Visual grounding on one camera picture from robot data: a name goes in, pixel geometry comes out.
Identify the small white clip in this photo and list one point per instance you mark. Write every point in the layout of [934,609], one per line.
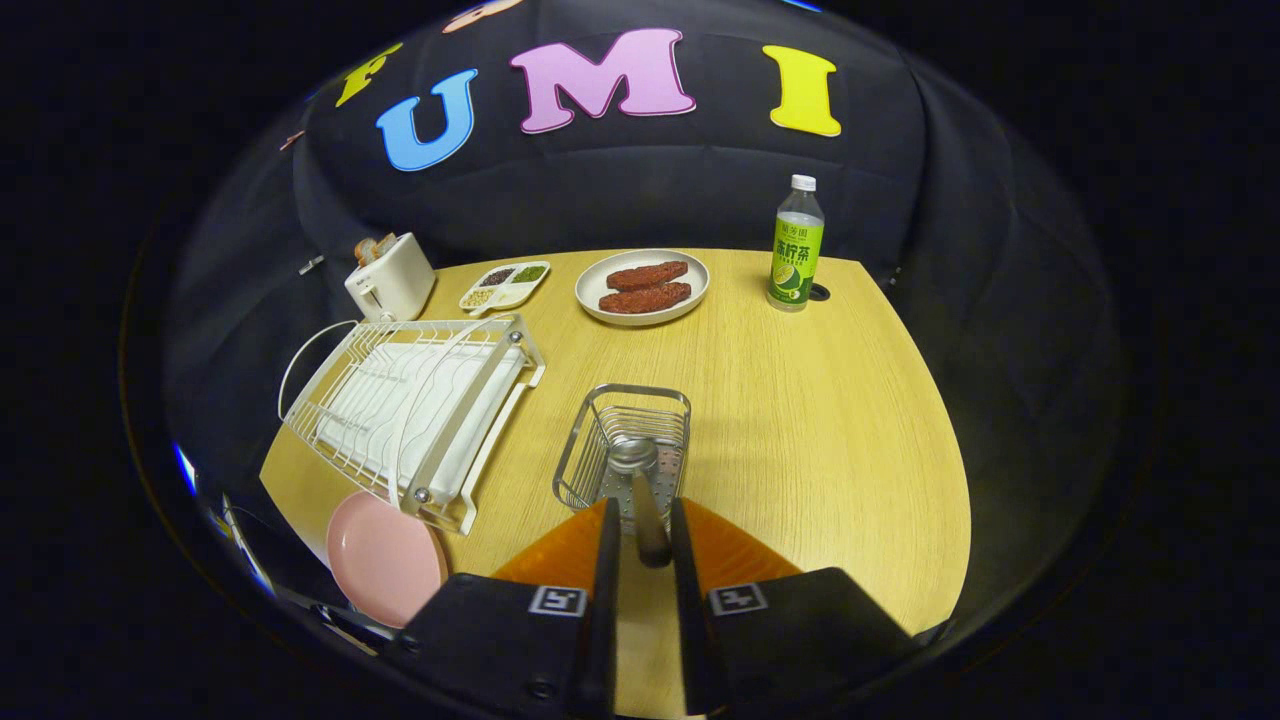
[311,265]

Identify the green label drink bottle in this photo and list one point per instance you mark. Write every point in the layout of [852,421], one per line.
[796,260]

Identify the cream plate with meat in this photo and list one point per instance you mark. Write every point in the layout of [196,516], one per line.
[590,290]

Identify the metal spoon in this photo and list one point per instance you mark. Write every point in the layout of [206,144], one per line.
[650,525]

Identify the black table grommet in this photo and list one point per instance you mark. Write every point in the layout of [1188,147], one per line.
[821,292]

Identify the white toaster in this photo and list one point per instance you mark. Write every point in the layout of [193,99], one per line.
[395,285]

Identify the toasted bread slice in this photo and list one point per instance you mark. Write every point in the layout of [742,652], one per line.
[366,253]
[385,246]

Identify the red meat piece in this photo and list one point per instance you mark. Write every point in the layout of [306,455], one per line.
[645,298]
[647,275]

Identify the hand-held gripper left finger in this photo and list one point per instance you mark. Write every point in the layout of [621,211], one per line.
[600,620]

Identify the pink plate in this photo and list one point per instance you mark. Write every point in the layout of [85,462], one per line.
[385,560]

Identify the black backdrop cloth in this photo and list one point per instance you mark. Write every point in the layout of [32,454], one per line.
[600,190]

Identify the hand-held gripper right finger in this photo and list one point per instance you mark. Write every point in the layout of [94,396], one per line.
[690,620]

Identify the divided tray of beans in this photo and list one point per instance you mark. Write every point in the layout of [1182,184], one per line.
[510,293]

